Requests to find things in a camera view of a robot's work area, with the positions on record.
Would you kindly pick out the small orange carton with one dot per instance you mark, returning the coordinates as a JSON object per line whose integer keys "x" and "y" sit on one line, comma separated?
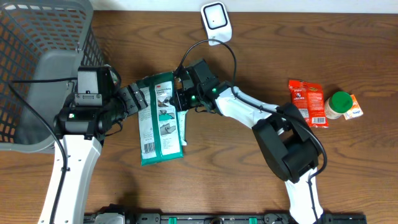
{"x": 355, "y": 111}

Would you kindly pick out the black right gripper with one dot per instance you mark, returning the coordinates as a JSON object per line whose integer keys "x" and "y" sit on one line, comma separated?
{"x": 180, "y": 103}

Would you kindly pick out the white barcode scanner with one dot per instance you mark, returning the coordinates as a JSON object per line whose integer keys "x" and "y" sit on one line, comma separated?
{"x": 216, "y": 21}

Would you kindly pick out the light teal snack packet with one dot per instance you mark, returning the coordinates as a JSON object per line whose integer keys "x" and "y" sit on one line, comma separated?
{"x": 182, "y": 126}

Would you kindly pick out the green 3M gloves pack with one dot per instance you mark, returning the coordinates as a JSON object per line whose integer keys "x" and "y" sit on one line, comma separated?
{"x": 158, "y": 122}

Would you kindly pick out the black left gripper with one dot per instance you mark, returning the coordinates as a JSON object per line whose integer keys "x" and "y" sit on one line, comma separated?
{"x": 139, "y": 99}

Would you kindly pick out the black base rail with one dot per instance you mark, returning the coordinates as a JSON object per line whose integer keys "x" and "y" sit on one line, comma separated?
{"x": 155, "y": 218}

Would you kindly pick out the green lid jar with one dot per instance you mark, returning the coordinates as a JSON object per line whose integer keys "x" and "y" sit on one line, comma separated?
{"x": 338, "y": 104}

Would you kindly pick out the red Hacks candy bag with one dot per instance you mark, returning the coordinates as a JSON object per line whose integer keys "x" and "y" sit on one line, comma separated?
{"x": 308, "y": 98}

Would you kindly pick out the grey plastic mesh basket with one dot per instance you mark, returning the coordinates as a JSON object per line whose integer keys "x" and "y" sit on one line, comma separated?
{"x": 43, "y": 43}

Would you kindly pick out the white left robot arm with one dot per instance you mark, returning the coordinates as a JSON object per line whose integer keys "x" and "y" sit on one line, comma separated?
{"x": 80, "y": 131}

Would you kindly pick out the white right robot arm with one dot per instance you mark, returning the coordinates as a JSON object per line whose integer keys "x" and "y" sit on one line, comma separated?
{"x": 290, "y": 148}

